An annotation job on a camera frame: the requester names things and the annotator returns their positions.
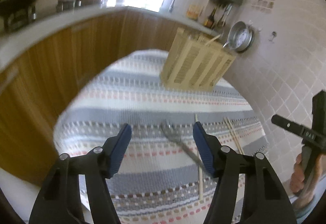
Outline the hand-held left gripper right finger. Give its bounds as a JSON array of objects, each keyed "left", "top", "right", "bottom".
[{"left": 192, "top": 122, "right": 298, "bottom": 224}]

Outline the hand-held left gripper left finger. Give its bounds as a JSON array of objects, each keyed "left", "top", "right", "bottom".
[{"left": 29, "top": 123, "right": 133, "bottom": 224}]

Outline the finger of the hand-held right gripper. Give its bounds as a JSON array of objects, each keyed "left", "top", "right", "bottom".
[{"left": 271, "top": 115, "right": 305, "bottom": 135}]

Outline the fork with dark handle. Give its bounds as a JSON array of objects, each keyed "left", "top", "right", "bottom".
[{"left": 161, "top": 119, "right": 204, "bottom": 167}]

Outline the wooden chopstick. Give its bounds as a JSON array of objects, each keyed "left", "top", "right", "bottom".
[
  {"left": 195, "top": 114, "right": 204, "bottom": 203},
  {"left": 227, "top": 117, "right": 243, "bottom": 153},
  {"left": 205, "top": 35, "right": 222, "bottom": 46},
  {"left": 224, "top": 117, "right": 240, "bottom": 154}
]

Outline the beige slotted utensil basket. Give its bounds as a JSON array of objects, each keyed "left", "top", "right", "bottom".
[{"left": 160, "top": 26, "right": 237, "bottom": 91}]

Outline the person's right forearm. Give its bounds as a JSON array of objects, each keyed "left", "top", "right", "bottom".
[{"left": 292, "top": 186, "right": 325, "bottom": 223}]

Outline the person's right hand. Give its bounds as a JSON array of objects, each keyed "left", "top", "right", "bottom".
[{"left": 290, "top": 148, "right": 326, "bottom": 195}]

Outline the striped dotted tablecloth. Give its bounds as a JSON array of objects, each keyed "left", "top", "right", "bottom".
[{"left": 52, "top": 49, "right": 270, "bottom": 224}]

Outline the round metal steamer pan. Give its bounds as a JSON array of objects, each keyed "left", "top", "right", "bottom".
[{"left": 227, "top": 21, "right": 254, "bottom": 52}]

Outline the dark sauce bottle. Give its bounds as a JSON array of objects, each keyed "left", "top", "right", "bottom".
[{"left": 204, "top": 7, "right": 217, "bottom": 28}]

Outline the yellow packet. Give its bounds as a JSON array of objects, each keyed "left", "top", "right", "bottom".
[{"left": 187, "top": 5, "right": 204, "bottom": 21}]

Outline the black gas stove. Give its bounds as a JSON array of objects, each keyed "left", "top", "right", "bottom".
[{"left": 5, "top": 0, "right": 79, "bottom": 33}]

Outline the black wok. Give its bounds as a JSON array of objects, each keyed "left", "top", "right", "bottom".
[{"left": 0, "top": 0, "right": 73, "bottom": 32}]

